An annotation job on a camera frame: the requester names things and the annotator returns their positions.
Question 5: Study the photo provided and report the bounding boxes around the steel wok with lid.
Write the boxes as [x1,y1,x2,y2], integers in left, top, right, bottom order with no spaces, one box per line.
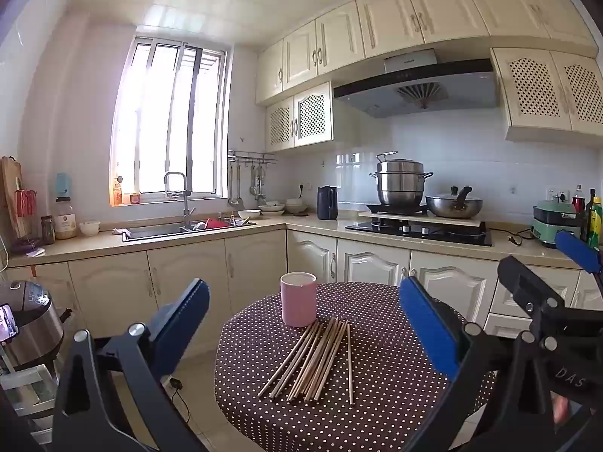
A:
[425,186,484,220]

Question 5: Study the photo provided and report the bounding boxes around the wooden cutting board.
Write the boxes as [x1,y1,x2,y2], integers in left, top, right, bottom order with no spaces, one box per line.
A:
[0,156,26,241]

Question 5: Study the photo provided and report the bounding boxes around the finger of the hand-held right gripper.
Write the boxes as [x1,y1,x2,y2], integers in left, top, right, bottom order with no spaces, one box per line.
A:
[555,230,603,289]
[498,255,568,323]

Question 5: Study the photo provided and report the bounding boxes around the grey range hood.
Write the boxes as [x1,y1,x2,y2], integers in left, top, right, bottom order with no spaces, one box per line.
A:
[332,54,500,119]

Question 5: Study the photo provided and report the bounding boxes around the glass jar with beige contents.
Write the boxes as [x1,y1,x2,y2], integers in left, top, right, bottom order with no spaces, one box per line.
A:
[53,196,77,240]

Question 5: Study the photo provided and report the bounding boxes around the silver rice cooker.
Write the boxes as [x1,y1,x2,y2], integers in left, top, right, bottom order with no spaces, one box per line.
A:
[0,280,64,370]

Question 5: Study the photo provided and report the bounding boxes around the yellow-green bottle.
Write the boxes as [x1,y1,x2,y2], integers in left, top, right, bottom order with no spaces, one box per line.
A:
[588,196,603,248]

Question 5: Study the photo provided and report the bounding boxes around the dark blue kettle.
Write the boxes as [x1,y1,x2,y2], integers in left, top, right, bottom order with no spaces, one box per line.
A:
[317,185,339,220]

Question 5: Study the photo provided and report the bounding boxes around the hanging metal ladle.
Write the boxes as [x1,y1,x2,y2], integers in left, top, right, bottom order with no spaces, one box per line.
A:
[228,165,242,208]

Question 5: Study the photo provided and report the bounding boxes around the black gas stove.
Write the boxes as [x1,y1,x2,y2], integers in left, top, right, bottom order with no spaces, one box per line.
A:
[345,219,493,247]

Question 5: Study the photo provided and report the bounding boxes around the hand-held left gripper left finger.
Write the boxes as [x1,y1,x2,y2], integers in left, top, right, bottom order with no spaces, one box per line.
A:
[51,279,210,452]

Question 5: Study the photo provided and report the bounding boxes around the cream base cabinets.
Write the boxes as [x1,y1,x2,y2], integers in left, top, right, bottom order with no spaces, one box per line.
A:
[5,228,603,373]

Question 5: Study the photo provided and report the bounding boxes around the cream lattice door cabinet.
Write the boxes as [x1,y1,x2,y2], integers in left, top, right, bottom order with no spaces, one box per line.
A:
[265,81,335,153]
[490,47,603,142]

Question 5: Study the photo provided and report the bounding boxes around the green electric grill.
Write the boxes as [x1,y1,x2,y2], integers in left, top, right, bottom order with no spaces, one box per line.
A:
[531,201,582,249]

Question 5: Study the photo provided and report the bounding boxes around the smartphone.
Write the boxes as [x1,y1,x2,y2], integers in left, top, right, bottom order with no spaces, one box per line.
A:
[0,302,20,342]

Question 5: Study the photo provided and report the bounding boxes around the steel steamer pot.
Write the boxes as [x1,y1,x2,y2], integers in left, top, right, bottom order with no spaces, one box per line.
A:
[370,151,434,206]

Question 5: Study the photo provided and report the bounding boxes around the bunch of wooden chopsticks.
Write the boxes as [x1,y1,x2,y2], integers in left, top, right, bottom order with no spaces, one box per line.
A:
[257,319,354,405]

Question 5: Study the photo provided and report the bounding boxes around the dark glass bottle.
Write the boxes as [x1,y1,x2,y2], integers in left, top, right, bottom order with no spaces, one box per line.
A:
[582,189,597,246]

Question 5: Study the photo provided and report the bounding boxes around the dark kitchen sink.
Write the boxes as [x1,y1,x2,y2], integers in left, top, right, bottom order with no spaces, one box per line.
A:
[121,219,257,243]

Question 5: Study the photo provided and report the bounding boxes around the white storage rack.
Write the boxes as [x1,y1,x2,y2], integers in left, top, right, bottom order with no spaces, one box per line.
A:
[0,365,60,420]

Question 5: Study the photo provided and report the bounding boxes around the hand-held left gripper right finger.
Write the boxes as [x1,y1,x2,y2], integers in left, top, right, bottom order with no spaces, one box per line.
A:
[399,275,557,452]

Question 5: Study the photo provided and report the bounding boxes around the cream upper wall cabinets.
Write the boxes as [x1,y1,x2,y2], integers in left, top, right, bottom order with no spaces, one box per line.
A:
[256,0,599,104]

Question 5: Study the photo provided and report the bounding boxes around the pink cup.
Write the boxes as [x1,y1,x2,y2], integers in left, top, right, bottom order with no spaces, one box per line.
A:
[280,272,317,328]

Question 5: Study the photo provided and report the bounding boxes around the round table, polka-dot cloth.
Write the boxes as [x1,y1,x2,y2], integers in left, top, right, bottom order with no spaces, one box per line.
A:
[214,281,495,452]

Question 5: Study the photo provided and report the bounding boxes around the wall utensil rail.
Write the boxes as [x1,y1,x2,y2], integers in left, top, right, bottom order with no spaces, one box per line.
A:
[227,150,278,166]

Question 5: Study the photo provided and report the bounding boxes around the person's right hand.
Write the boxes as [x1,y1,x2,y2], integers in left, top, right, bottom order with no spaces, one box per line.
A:
[551,393,570,425]

